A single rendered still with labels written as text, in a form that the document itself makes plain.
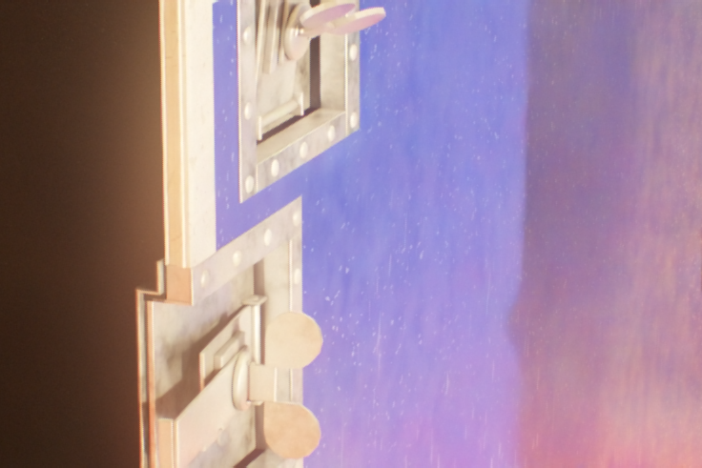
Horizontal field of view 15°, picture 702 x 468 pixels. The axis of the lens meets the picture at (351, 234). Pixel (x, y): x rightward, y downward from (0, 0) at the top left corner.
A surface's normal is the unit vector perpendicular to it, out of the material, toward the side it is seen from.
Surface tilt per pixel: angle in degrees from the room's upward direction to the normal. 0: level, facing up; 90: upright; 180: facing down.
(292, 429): 85
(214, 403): 90
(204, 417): 90
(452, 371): 90
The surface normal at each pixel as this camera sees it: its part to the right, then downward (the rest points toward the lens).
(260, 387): -0.25, 0.20
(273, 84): 0.92, 0.22
